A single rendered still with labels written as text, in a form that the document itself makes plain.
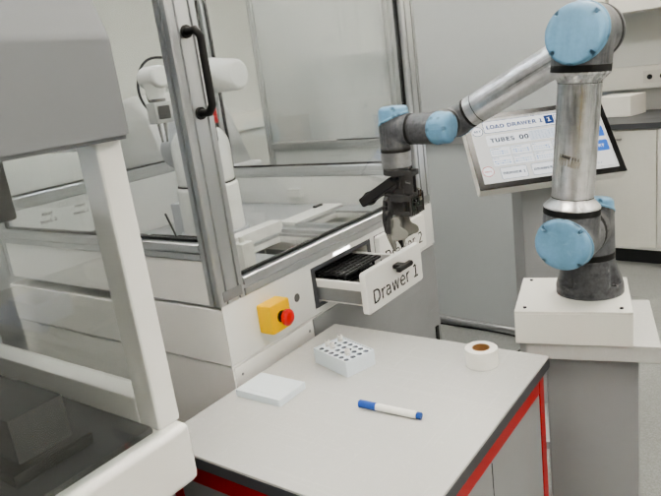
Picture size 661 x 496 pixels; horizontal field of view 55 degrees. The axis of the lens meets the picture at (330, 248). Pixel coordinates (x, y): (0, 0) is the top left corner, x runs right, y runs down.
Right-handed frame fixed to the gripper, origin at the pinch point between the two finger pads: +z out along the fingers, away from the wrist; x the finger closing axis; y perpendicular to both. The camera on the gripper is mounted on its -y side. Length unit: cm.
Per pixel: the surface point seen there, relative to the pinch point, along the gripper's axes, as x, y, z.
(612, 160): 98, 31, -4
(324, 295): -12.9, -15.8, 11.8
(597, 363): 2, 50, 26
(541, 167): 83, 11, -4
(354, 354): -30.9, 5.2, 16.8
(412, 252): 9.9, -1.0, 5.4
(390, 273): -2.8, -1.0, 7.2
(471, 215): 158, -49, 35
